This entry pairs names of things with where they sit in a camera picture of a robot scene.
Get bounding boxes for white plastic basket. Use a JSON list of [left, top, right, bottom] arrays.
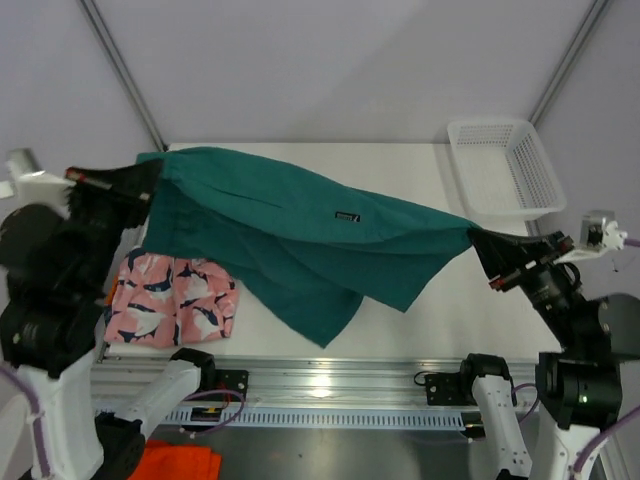
[[447, 117, 567, 221]]

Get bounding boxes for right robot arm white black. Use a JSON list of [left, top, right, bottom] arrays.
[[468, 223, 639, 479]]

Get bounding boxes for aluminium mounting rail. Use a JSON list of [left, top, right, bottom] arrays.
[[89, 356, 551, 411]]

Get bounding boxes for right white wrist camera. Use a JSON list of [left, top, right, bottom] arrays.
[[555, 210, 628, 264]]

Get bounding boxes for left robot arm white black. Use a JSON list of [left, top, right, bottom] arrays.
[[1, 159, 217, 479]]

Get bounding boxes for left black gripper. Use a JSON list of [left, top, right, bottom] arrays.
[[62, 157, 165, 292]]

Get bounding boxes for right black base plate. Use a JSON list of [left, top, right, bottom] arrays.
[[413, 371, 477, 406]]

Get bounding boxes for white slotted cable duct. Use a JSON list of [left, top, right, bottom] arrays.
[[159, 405, 464, 429]]

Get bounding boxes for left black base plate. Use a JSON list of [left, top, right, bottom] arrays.
[[198, 369, 250, 403]]

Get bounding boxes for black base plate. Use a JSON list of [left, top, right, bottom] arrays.
[[413, 371, 477, 406], [198, 369, 250, 403]]

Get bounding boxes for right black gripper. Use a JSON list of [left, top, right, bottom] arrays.
[[468, 226, 587, 352]]

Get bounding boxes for pink patterned shorts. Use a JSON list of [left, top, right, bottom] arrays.
[[104, 247, 239, 349]]

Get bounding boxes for folded orange shorts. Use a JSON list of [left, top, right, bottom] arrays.
[[130, 440, 222, 480]]

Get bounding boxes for teal green shorts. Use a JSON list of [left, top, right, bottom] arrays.
[[137, 147, 472, 347]]

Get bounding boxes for patterned orange blue shorts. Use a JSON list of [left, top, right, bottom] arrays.
[[104, 276, 120, 306]]

